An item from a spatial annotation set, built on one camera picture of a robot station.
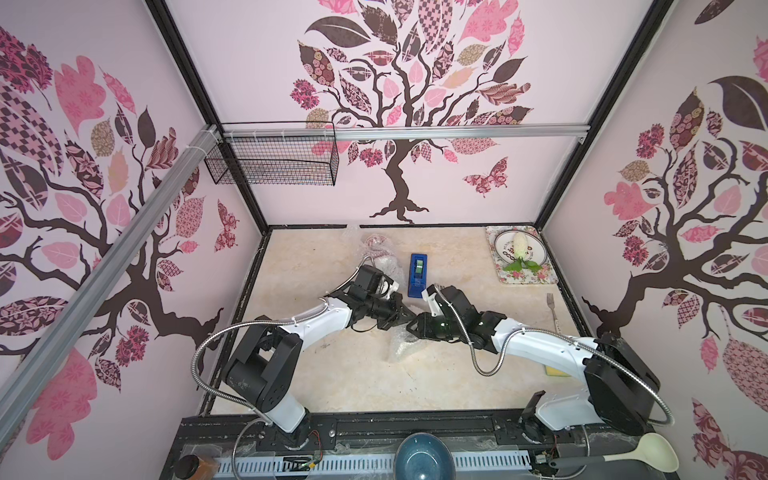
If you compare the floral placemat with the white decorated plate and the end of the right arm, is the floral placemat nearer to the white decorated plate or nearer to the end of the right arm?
the white decorated plate

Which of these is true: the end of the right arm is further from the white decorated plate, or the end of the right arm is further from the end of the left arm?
the white decorated plate

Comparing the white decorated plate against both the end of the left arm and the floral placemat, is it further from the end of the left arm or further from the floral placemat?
the end of the left arm

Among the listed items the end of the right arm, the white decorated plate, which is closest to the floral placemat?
the white decorated plate

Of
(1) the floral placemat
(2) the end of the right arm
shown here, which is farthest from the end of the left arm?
(1) the floral placemat

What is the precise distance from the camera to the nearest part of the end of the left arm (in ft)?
2.47

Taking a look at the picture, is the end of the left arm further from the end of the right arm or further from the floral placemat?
the floral placemat
